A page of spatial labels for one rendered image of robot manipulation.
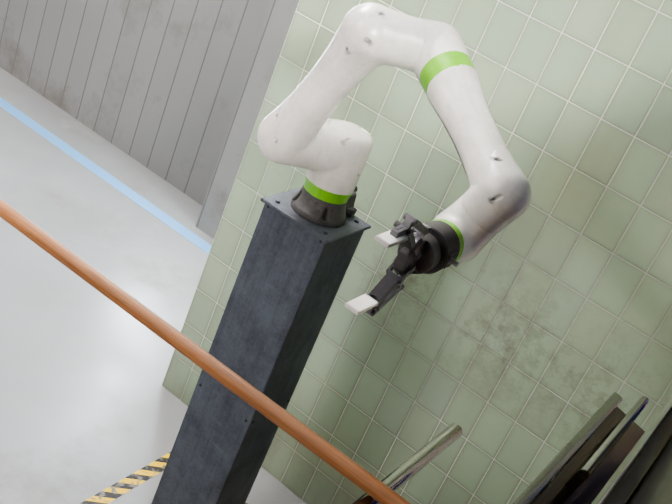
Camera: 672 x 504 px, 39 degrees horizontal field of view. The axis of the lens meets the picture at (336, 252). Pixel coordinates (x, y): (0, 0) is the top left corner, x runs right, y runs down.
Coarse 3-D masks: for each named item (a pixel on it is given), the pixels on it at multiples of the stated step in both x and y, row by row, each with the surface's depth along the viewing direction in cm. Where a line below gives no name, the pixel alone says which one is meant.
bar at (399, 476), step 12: (444, 432) 184; (456, 432) 185; (432, 444) 179; (444, 444) 181; (420, 456) 174; (432, 456) 177; (396, 468) 169; (408, 468) 170; (420, 468) 173; (384, 480) 164; (396, 480) 166
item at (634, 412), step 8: (640, 400) 160; (648, 400) 161; (632, 408) 157; (640, 408) 158; (632, 416) 154; (624, 424) 151; (616, 432) 148; (624, 432) 150; (608, 440) 145; (616, 440) 146; (600, 448) 142; (608, 448) 143; (592, 456) 139; (600, 456) 140; (592, 464) 137; (576, 472) 139; (584, 472) 135; (592, 472) 136; (576, 480) 139; (584, 480) 138; (568, 488) 139; (576, 488) 139
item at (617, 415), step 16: (624, 416) 165; (608, 432) 158; (640, 432) 164; (592, 448) 152; (624, 448) 157; (576, 464) 146; (608, 464) 150; (560, 480) 140; (592, 480) 145; (608, 480) 147; (544, 496) 135; (560, 496) 137; (576, 496) 139; (592, 496) 141
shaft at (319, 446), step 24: (0, 216) 191; (24, 216) 190; (48, 240) 186; (72, 264) 183; (96, 288) 181; (120, 288) 180; (144, 312) 176; (168, 336) 174; (192, 360) 172; (216, 360) 171; (240, 384) 168; (264, 408) 165; (288, 432) 164; (312, 432) 163; (336, 456) 160; (360, 480) 158
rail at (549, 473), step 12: (612, 396) 164; (600, 408) 159; (612, 408) 161; (588, 420) 154; (600, 420) 156; (588, 432) 151; (576, 444) 146; (564, 456) 142; (552, 468) 138; (540, 480) 134; (552, 480) 136; (528, 492) 131; (540, 492) 132
